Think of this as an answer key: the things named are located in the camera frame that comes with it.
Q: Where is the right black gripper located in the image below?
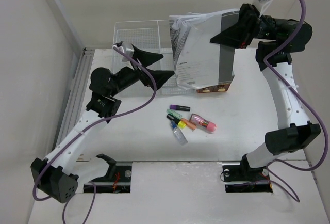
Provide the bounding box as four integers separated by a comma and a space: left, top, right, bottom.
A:
209, 3, 288, 49

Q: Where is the aluminium rail frame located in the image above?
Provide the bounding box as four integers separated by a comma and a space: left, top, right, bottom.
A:
52, 48, 95, 149

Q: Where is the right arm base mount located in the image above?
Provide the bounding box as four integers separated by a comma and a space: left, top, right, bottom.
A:
220, 163, 273, 193

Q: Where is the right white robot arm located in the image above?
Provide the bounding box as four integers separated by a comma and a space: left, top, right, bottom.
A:
210, 4, 321, 180

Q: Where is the pink capsule pencil case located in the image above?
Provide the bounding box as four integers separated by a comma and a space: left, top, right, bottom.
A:
189, 114, 217, 133

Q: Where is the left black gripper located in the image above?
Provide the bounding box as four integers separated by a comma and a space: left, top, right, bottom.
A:
109, 45, 174, 97

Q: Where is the teal wooden drawer box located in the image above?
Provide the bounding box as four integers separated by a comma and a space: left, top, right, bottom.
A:
196, 76, 234, 94

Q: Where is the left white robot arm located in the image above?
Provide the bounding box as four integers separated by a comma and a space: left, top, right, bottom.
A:
30, 42, 174, 203

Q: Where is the clear blue-cap bottle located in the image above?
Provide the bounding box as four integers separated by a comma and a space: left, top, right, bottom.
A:
170, 121, 188, 146

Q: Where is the white wire desk organizer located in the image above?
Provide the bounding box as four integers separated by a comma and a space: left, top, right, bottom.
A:
110, 20, 195, 97

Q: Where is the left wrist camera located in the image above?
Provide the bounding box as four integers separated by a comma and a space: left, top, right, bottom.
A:
112, 41, 136, 60

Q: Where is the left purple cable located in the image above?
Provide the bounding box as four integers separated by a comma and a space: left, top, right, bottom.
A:
32, 47, 158, 224

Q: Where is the green highlighter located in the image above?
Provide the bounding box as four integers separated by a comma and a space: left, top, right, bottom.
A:
167, 109, 182, 120

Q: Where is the purple highlighter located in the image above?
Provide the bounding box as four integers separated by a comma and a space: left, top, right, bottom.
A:
170, 105, 191, 112

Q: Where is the yellow highlighter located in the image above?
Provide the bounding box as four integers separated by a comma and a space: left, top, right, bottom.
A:
167, 114, 186, 129

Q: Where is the orange highlighter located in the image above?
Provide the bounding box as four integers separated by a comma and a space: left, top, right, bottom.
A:
181, 118, 196, 131

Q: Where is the grey setup guide booklet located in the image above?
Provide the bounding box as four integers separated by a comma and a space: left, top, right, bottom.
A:
218, 9, 239, 84

